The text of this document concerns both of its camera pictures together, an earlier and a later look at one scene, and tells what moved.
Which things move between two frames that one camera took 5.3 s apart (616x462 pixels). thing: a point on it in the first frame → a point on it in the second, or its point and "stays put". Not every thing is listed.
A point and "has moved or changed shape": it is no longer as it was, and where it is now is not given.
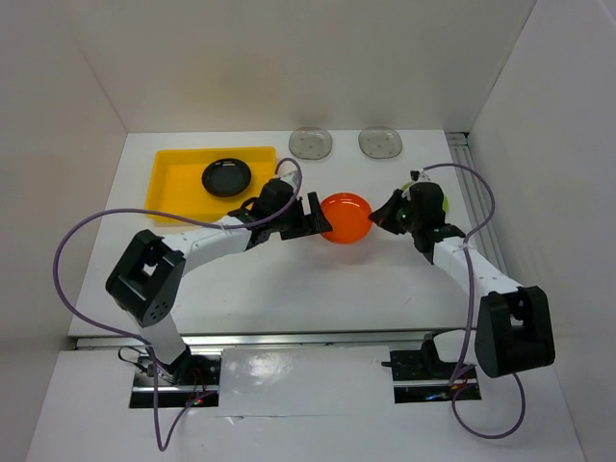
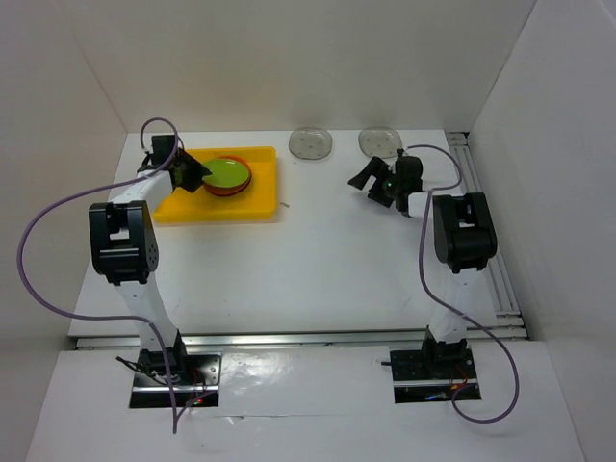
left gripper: (307, 223) → (198, 170)
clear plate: (380, 142) stays put
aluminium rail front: (136, 340) stays put
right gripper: (384, 217) → (375, 168)
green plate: (445, 204) has moved or changed shape
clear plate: (310, 142) stays put
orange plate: (347, 215) → (241, 187)
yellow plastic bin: (175, 182) stays put
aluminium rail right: (473, 199) stays put
